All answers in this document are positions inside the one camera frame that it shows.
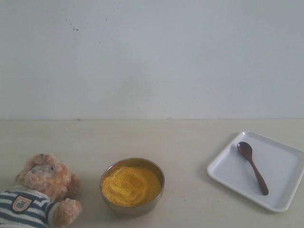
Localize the dark brown wooden spoon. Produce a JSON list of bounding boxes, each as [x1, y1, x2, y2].
[[237, 141, 269, 196]]

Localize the beige teddy bear striped sweater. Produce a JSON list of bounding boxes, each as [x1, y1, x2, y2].
[[0, 153, 82, 228]]

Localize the yellow millet grains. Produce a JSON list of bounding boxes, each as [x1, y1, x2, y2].
[[101, 167, 162, 207]]

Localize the stainless steel bowl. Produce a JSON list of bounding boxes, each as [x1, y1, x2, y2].
[[99, 158, 165, 217]]

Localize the white rectangular plastic tray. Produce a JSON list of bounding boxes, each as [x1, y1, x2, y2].
[[207, 131, 304, 212]]

